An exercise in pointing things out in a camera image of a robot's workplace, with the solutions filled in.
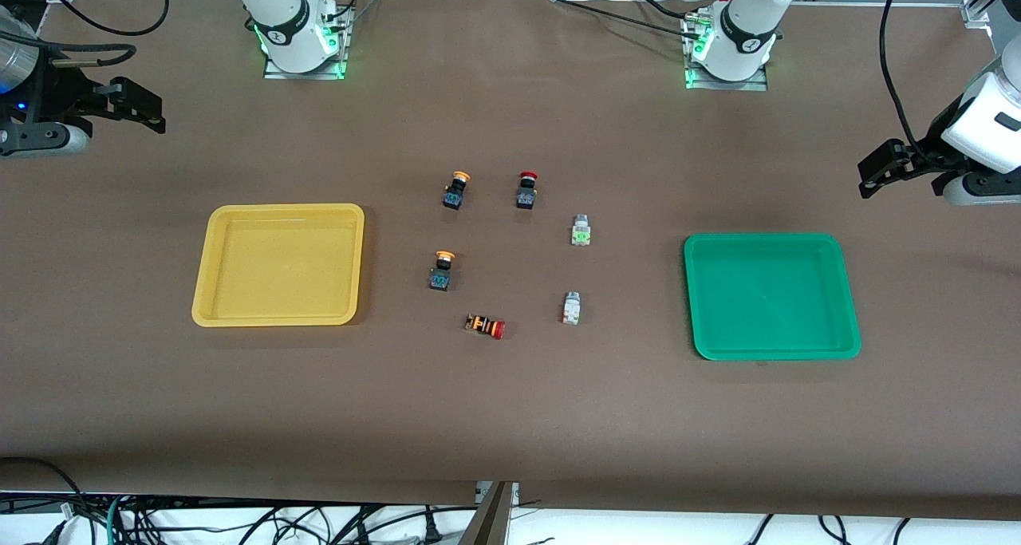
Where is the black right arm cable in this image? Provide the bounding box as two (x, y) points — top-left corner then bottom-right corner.
(0, 0), (170, 69)

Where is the brown table cover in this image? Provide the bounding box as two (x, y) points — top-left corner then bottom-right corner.
(0, 0), (1021, 522)

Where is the yellow push button black body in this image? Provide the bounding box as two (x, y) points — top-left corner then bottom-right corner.
(429, 250), (456, 292)
(442, 171), (471, 211)

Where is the yellow plastic tray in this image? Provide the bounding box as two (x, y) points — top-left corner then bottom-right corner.
(191, 203), (365, 327)

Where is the grey metal post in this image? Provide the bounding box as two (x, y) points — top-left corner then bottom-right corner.
(463, 481), (519, 545)

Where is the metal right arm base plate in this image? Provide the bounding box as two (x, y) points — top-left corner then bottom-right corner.
(263, 2), (353, 81)

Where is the black looping floor cable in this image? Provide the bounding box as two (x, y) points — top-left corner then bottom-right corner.
(0, 456), (85, 545)

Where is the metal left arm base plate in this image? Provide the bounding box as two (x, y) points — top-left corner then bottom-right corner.
(682, 10), (769, 92)

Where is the green plastic tray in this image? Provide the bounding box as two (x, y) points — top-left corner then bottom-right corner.
(684, 233), (862, 361)

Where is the black cable across table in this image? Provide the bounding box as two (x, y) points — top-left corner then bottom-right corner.
(542, 0), (703, 32)

